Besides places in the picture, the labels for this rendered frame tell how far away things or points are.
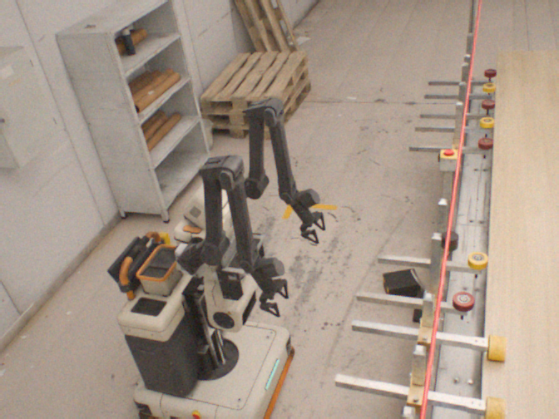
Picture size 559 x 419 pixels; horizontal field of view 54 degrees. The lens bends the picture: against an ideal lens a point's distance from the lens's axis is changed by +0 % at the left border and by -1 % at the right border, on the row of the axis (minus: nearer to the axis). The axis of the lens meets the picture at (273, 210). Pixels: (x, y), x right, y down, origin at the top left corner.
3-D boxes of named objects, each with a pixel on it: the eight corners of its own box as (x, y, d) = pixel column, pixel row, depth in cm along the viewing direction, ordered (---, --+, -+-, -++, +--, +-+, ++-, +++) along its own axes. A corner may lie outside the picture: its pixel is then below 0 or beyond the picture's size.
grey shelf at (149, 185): (121, 219, 455) (53, 34, 367) (171, 163, 522) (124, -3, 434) (167, 223, 439) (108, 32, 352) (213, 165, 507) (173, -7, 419)
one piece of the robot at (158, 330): (149, 405, 278) (96, 284, 230) (195, 326, 318) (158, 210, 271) (207, 419, 266) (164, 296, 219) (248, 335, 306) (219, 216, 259)
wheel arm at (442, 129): (414, 132, 337) (414, 126, 334) (415, 130, 339) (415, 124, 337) (489, 135, 322) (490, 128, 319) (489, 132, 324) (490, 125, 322)
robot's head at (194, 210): (178, 214, 213) (195, 193, 203) (201, 185, 229) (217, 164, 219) (207, 237, 215) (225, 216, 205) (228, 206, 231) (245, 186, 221)
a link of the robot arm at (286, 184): (269, 97, 212) (259, 110, 203) (284, 97, 209) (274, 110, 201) (286, 189, 236) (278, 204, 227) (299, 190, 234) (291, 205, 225)
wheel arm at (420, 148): (408, 152, 318) (408, 146, 316) (409, 150, 320) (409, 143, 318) (488, 156, 303) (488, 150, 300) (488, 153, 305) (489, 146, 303)
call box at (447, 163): (439, 172, 238) (439, 157, 234) (440, 164, 243) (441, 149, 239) (456, 173, 236) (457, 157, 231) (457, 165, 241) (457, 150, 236)
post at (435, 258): (428, 327, 226) (431, 237, 199) (429, 321, 229) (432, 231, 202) (437, 328, 225) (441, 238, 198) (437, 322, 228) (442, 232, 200)
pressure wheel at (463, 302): (450, 324, 213) (452, 303, 206) (452, 309, 218) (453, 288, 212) (472, 327, 210) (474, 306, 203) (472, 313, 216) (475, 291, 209)
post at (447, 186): (439, 248, 264) (442, 170, 238) (440, 243, 267) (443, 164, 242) (448, 249, 262) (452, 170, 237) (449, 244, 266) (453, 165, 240)
